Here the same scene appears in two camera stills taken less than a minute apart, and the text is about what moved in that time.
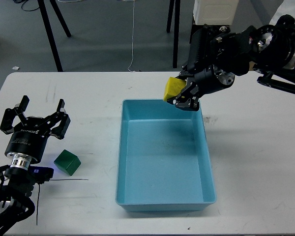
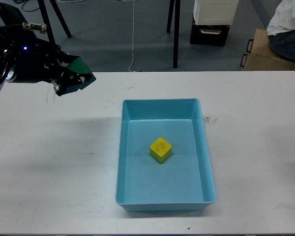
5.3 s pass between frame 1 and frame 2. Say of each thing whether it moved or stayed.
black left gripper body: moved
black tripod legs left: stayed
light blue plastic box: stayed
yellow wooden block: moved
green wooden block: moved
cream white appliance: stayed
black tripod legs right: stayed
